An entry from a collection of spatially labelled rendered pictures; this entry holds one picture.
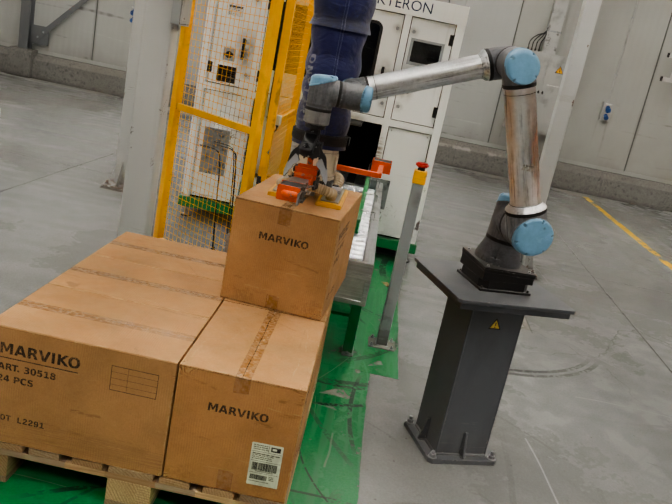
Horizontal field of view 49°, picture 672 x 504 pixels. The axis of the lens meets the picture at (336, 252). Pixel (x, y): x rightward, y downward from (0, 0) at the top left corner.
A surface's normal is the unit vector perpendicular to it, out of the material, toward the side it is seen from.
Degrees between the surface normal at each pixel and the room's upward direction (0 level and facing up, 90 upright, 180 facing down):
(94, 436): 90
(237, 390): 90
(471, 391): 90
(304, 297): 90
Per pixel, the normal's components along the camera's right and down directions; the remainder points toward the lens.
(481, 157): -0.10, 0.26
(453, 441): 0.25, 0.31
